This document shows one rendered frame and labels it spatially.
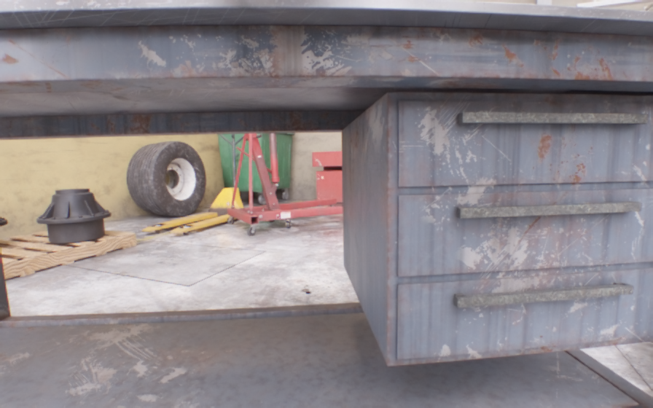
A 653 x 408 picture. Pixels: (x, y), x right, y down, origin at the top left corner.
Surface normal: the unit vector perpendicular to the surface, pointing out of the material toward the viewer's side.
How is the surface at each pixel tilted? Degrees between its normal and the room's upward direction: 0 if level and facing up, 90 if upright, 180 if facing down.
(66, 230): 90
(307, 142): 90
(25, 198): 90
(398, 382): 0
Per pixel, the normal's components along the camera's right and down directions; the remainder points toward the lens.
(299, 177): -0.37, 0.11
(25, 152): 0.93, 0.03
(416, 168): 0.07, 0.11
